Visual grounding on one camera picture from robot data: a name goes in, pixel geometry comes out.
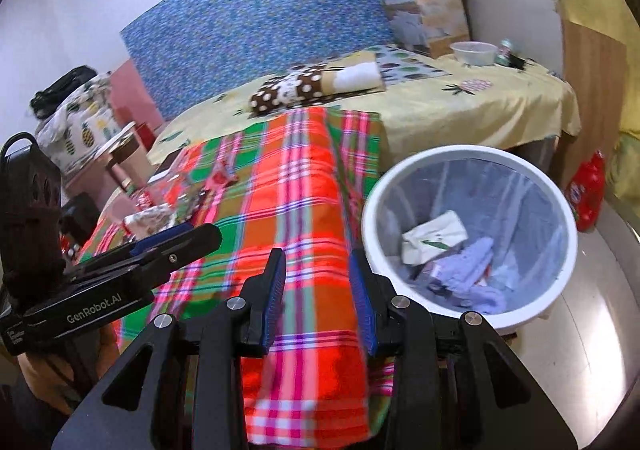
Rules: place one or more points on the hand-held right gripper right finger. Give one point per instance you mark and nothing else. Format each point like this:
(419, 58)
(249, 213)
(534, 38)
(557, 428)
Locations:
(362, 300)

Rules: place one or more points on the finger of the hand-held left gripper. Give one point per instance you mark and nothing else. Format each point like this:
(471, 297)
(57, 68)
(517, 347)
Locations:
(165, 236)
(200, 242)

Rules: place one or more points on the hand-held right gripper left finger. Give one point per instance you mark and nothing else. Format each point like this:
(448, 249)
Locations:
(265, 300)

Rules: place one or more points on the small printed cardboard box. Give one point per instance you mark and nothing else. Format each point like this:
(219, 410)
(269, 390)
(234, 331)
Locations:
(150, 220)

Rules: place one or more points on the red snack wrapper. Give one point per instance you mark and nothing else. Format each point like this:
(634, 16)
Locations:
(220, 177)

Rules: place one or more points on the cream paper carton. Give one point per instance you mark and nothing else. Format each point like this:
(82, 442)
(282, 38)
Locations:
(435, 235)

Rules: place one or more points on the clear plastic bin liner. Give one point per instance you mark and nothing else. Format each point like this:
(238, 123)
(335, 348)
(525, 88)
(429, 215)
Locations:
(525, 230)

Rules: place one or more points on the white round trash bin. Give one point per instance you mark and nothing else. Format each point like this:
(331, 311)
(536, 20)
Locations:
(470, 153)

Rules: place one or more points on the person's left forearm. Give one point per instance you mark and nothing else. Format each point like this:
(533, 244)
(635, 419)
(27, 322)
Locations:
(45, 370)

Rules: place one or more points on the black phone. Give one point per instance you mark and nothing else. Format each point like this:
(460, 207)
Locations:
(161, 174)

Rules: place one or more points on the small red white object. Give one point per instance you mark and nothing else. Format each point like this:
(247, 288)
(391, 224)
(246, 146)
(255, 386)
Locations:
(70, 250)

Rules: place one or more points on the beige tumbler brown lid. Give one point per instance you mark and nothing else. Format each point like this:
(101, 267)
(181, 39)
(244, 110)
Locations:
(131, 162)

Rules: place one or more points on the black backpack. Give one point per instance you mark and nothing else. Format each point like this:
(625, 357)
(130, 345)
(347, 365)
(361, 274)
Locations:
(82, 220)

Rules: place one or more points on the pink cabinet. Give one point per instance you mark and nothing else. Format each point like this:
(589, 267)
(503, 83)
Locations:
(87, 182)

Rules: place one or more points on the colourful plaid blanket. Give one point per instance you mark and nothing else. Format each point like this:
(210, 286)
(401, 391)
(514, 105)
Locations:
(300, 210)

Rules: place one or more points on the pineapple print storage bag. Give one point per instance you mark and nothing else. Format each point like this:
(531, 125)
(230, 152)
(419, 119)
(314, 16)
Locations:
(80, 130)

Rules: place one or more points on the black bag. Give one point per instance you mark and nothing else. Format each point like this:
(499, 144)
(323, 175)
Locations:
(60, 90)

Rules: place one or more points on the brown polka dot pillow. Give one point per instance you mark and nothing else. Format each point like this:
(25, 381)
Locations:
(295, 85)

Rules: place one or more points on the yellow pineapple print bed sheet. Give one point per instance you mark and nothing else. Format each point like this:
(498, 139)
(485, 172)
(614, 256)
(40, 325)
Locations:
(475, 110)

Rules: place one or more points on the blue floral headboard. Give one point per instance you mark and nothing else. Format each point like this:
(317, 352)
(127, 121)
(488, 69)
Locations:
(260, 20)

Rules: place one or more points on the leaf print pillow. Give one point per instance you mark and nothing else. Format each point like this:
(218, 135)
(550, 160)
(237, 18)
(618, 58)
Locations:
(410, 65)

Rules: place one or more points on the red detergent bottle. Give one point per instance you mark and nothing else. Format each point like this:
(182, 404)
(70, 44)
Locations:
(587, 195)

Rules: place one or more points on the white plastic bowl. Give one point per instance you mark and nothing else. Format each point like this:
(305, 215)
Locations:
(472, 52)

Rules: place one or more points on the small green cap bottle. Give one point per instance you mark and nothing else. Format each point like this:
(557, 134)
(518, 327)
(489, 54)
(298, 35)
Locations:
(504, 52)

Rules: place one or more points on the printed bedding packaging bag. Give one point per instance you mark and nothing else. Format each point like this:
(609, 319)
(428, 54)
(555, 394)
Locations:
(430, 5)

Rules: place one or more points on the wooden board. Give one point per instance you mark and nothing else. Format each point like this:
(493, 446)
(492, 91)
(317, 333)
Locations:
(592, 95)

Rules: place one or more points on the white panel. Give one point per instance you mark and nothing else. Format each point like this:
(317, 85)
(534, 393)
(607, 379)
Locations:
(515, 20)

